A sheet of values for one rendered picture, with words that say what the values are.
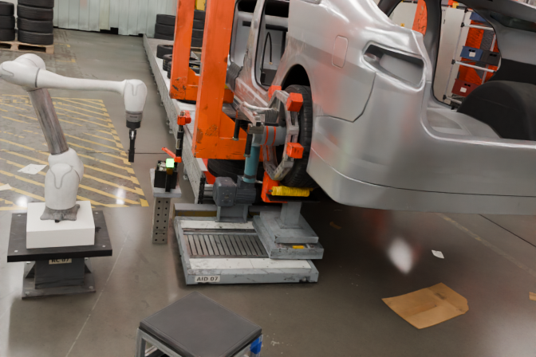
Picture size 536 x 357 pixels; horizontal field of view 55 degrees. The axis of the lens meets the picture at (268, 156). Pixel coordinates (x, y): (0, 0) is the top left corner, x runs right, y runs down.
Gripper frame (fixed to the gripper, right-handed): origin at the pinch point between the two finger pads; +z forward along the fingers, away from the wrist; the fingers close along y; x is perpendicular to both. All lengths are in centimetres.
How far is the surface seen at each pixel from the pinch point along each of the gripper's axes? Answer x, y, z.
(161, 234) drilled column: 22, -42, 72
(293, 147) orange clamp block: 90, 1, -11
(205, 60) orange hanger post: 44, -78, -41
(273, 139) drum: 85, -28, -6
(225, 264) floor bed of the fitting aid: 60, -1, 69
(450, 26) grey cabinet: 417, -398, -68
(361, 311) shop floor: 137, 38, 76
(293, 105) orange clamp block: 90, -15, -32
